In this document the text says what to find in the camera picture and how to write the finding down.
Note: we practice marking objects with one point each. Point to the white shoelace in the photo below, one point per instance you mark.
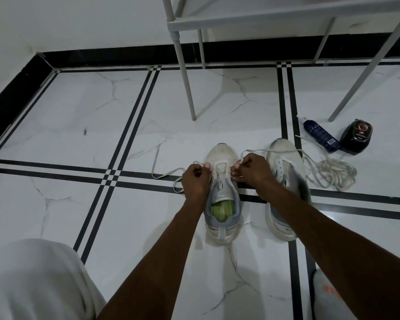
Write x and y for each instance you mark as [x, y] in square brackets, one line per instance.
[168, 173]
[340, 173]

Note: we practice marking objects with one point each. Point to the person's right forearm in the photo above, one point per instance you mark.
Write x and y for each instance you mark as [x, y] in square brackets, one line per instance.
[346, 256]

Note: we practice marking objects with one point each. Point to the person's left hand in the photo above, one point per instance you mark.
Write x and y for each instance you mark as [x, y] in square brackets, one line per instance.
[196, 186]

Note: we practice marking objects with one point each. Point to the dark blue spray bottle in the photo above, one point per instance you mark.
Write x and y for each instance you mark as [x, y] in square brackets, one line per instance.
[321, 136]

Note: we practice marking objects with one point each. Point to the person's right hand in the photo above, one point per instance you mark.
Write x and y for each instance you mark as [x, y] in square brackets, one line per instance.
[255, 171]

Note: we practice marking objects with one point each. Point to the black shoe polish container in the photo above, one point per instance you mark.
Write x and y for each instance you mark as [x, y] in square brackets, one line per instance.
[356, 138]

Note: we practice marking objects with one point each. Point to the white sock with orange print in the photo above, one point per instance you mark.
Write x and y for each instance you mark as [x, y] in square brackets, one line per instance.
[330, 299]

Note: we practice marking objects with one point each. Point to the grey metal shelf rack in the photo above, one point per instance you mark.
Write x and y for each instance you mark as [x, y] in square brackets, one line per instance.
[270, 18]

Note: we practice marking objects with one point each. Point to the white sneaker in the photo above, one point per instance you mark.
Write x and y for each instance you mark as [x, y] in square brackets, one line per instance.
[283, 146]
[221, 153]

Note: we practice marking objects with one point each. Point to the person's left forearm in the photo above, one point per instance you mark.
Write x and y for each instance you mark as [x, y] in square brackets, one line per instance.
[153, 273]

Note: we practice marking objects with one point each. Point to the white shorts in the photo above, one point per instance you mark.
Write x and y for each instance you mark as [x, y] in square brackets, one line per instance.
[33, 283]

